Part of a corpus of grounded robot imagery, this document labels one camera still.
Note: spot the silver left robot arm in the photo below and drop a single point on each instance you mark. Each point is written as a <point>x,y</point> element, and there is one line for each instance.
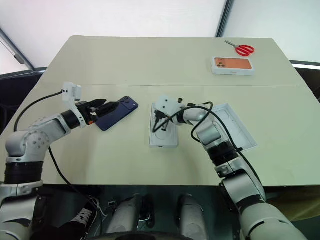
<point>32,140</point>

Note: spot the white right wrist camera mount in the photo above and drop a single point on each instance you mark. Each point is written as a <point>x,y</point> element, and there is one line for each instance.
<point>166,103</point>

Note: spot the black furniture beside table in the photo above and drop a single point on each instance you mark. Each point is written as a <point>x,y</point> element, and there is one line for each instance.
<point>15,85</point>

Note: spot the black sneaker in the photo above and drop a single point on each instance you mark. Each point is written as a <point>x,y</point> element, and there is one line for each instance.
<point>80,220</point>

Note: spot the dark blue smartphone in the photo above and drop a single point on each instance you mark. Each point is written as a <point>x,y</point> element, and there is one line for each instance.
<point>110,122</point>

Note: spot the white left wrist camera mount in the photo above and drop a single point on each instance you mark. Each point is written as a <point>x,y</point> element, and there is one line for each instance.
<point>72,90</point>

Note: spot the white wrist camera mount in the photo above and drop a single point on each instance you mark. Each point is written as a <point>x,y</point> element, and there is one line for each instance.
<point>166,103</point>
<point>72,90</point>

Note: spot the white phone box lid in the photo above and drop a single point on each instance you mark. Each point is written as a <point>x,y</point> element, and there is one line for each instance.
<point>240,122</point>

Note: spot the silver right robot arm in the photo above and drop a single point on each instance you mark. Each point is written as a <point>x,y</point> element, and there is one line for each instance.
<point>255,215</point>

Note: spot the black robot pelvis part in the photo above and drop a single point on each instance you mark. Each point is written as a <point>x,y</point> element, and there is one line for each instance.
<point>146,210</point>

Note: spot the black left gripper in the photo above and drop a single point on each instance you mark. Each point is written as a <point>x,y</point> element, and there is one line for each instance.
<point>87,111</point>

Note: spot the dark window frame post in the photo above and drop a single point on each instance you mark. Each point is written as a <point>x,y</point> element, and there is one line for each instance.
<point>223,17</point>

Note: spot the grey rounded left robot leg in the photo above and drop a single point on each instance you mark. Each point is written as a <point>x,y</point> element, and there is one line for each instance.
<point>123,217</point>

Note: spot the dark furniture with white strip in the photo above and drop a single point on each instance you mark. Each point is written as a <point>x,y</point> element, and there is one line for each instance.
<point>308,75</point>

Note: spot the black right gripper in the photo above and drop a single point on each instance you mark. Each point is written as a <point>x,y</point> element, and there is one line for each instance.
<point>160,115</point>

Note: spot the grey slanted frame post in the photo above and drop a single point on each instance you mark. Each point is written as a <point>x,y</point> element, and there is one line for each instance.
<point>18,56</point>

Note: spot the grey rounded right robot leg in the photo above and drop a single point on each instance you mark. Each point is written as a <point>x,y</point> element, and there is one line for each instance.
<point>191,217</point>

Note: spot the white phone box base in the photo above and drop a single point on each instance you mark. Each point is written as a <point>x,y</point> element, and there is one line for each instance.
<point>162,140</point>

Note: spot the white box with orange phone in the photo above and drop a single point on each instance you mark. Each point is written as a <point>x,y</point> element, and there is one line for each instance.
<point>233,65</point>

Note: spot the grey rounded robot leg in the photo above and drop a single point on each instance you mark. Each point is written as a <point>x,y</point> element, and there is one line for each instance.
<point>123,217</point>
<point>191,217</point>

